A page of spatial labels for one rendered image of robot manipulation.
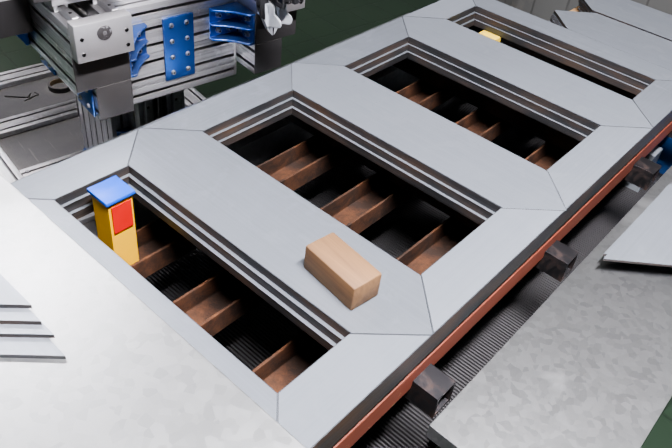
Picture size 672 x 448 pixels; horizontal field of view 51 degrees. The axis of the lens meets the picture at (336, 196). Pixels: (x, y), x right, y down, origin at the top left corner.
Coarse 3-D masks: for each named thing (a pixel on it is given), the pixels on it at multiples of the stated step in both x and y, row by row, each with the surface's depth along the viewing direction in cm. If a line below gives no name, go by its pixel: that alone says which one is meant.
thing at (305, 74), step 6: (306, 66) 169; (312, 66) 170; (318, 66) 170; (324, 66) 170; (330, 66) 170; (336, 66) 171; (342, 66) 171; (294, 72) 166; (300, 72) 167; (306, 72) 167; (312, 72) 167; (318, 72) 168; (324, 72) 168; (294, 78) 164; (300, 78) 164; (306, 78) 165; (312, 78) 165; (294, 84) 162; (300, 84) 162
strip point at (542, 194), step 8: (544, 176) 143; (536, 184) 140; (544, 184) 141; (552, 184) 141; (528, 192) 138; (536, 192) 138; (544, 192) 139; (552, 192) 139; (512, 200) 136; (520, 200) 136; (528, 200) 136; (536, 200) 136; (544, 200) 137; (552, 200) 137; (560, 200) 137; (512, 208) 134; (520, 208) 134; (528, 208) 134; (536, 208) 134; (544, 208) 135; (552, 208) 135; (560, 208) 135
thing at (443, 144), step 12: (444, 132) 152; (456, 132) 153; (468, 132) 153; (420, 144) 148; (432, 144) 148; (444, 144) 149; (456, 144) 149; (468, 144) 149; (420, 156) 144; (432, 156) 145; (444, 156) 145; (432, 168) 141
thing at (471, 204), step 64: (384, 64) 182; (448, 64) 182; (576, 64) 193; (256, 128) 154; (320, 128) 157; (576, 128) 165; (448, 192) 140; (320, 320) 110; (448, 320) 110; (384, 384) 101
